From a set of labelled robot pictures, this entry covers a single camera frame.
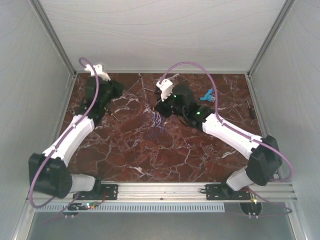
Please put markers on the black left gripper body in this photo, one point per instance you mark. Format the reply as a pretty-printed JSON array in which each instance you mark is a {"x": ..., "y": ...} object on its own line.
[{"x": 112, "y": 91}]

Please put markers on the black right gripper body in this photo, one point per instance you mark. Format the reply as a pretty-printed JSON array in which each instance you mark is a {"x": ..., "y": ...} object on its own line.
[{"x": 167, "y": 107}]

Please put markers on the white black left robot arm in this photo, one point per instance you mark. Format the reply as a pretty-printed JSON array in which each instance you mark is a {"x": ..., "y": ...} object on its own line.
[{"x": 48, "y": 171}]

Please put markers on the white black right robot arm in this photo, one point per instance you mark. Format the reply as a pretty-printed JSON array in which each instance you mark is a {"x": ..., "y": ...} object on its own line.
[{"x": 260, "y": 152}]

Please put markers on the black yellow screwdriver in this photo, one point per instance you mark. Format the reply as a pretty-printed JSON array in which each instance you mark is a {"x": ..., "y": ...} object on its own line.
[{"x": 108, "y": 111}]

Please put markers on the blue plastic connector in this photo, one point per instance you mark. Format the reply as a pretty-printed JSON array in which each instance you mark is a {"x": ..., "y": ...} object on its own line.
[{"x": 209, "y": 96}]

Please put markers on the small black screwdriver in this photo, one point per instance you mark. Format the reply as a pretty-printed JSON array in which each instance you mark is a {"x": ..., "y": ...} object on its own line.
[{"x": 251, "y": 111}]

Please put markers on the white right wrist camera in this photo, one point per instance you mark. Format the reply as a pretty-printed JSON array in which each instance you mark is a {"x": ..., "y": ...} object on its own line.
[{"x": 165, "y": 86}]

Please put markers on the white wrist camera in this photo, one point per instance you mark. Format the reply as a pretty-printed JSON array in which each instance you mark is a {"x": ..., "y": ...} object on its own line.
[
  {"x": 165, "y": 86},
  {"x": 98, "y": 69}
]

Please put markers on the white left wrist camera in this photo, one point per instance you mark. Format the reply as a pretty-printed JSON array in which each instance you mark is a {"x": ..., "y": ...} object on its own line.
[{"x": 98, "y": 69}]

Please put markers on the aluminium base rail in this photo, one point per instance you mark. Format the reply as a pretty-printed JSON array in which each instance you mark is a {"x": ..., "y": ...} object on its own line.
[{"x": 180, "y": 192}]

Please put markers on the black right mount plate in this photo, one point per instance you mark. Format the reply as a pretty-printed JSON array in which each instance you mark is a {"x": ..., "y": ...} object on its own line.
[{"x": 214, "y": 192}]

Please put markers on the black mount plate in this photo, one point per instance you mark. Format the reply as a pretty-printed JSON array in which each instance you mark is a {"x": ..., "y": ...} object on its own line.
[
  {"x": 108, "y": 192},
  {"x": 214, "y": 192}
]

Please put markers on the black left mount plate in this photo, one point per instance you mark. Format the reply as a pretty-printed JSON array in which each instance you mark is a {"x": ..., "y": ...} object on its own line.
[{"x": 108, "y": 192}]

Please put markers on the grey slotted cable duct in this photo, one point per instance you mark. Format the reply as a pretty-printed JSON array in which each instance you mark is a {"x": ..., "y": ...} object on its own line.
[{"x": 148, "y": 207}]

